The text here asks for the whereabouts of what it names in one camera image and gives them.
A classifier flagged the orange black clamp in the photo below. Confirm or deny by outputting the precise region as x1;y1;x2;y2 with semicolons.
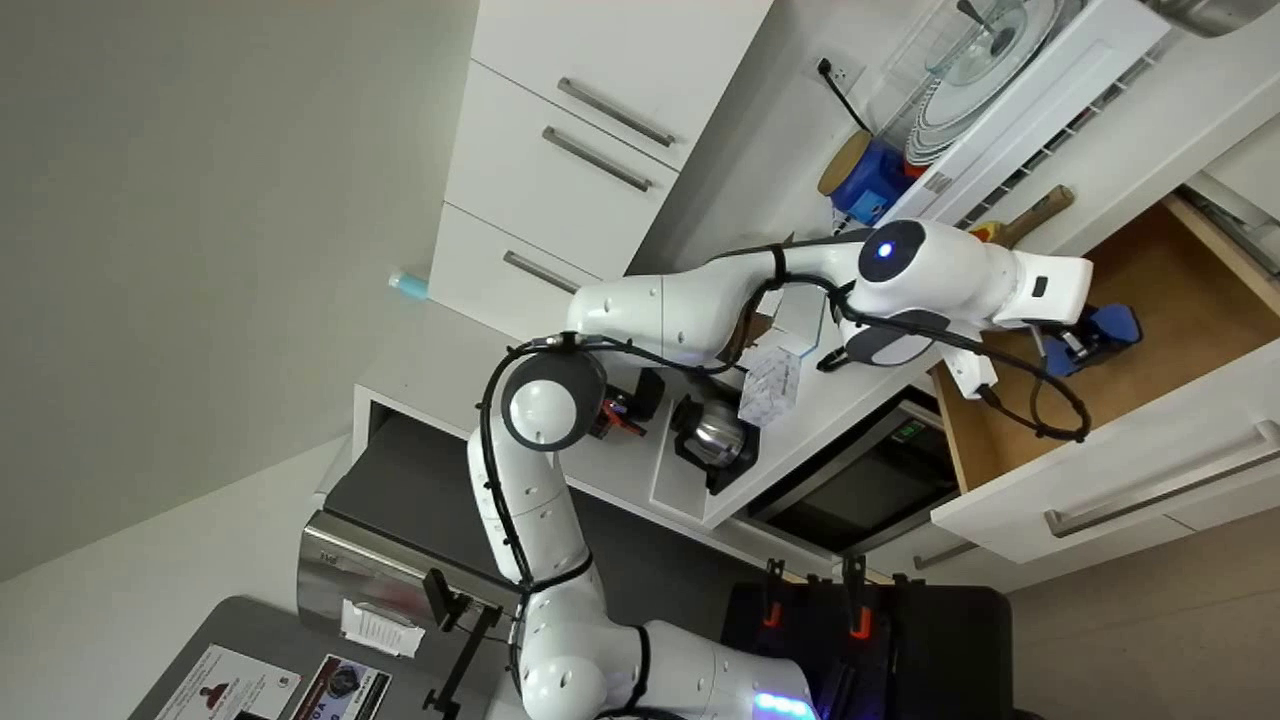
835;551;882;649
757;557;794;638

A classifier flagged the wooden drawer with white front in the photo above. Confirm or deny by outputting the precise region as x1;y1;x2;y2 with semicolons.
929;191;1280;573

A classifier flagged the black steel coffee machine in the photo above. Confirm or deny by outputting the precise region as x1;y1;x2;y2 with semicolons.
586;362;769;475

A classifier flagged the white printed card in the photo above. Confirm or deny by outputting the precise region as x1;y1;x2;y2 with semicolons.
157;638;303;720

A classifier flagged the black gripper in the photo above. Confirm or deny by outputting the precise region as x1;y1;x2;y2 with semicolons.
1065;295;1121;368

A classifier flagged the white tissue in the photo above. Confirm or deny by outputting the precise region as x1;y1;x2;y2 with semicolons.
335;597;430;661

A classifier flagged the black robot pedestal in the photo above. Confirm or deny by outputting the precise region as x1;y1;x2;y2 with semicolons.
715;557;1017;720

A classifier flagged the stainless steel bin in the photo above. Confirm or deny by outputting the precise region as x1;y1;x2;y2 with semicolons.
293;510;471;635

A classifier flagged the white sink base cabinet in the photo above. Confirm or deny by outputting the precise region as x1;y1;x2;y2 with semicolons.
1185;125;1280;292

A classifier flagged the grey metal table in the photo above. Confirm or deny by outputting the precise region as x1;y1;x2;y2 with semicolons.
123;592;535;720

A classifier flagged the blue jar with cork lid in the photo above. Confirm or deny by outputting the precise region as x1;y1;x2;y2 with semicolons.
816;128;922;228

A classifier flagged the white plate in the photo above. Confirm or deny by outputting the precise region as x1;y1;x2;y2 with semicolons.
903;0;1094;163

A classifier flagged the white dish rack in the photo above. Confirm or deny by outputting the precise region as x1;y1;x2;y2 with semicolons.
877;0;1185;233

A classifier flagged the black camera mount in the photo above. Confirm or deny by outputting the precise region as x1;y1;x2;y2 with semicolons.
419;562;507;720

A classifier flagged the black built-in oven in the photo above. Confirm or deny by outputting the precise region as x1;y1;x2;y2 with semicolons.
742;395;970;557

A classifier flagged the teal tape piece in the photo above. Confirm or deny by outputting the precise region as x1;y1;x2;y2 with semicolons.
385;267;437;305

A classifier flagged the dark printed card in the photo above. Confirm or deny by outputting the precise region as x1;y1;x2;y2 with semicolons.
290;649;393;720

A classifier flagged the stainless steel sink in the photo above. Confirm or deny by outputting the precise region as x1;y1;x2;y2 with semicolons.
1141;0;1280;39

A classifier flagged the white lower drawer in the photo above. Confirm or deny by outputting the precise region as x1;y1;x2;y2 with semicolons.
715;510;1194;597

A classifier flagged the black power cord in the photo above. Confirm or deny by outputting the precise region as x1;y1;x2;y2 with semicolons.
816;56;877;137

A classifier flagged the printed paper sheet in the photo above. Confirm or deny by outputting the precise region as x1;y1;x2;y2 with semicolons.
738;349;804;430

